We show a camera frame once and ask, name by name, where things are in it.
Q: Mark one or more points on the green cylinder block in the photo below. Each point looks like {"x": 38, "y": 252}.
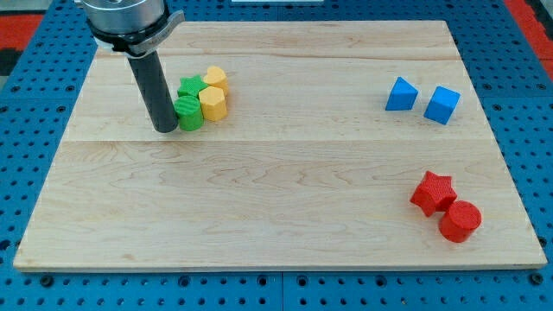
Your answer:
{"x": 189, "y": 113}

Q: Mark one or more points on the blue triangle block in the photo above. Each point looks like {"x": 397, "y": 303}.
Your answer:
{"x": 402, "y": 96}

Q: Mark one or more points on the yellow hexagon block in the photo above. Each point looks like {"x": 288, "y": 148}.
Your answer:
{"x": 213, "y": 103}

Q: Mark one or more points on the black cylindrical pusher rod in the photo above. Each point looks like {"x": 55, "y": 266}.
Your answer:
{"x": 153, "y": 87}

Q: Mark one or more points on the yellow heart block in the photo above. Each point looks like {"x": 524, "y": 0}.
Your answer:
{"x": 216, "y": 76}

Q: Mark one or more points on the red cylinder block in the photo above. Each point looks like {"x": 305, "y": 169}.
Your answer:
{"x": 460, "y": 221}

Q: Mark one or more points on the red star block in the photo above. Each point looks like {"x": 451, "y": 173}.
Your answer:
{"x": 434, "y": 193}

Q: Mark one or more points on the blue cube block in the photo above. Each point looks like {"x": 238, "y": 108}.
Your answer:
{"x": 441, "y": 105}

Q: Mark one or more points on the green star block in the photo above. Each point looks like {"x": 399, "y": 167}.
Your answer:
{"x": 191, "y": 86}

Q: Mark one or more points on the light wooden board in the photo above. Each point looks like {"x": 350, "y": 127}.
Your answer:
{"x": 307, "y": 172}

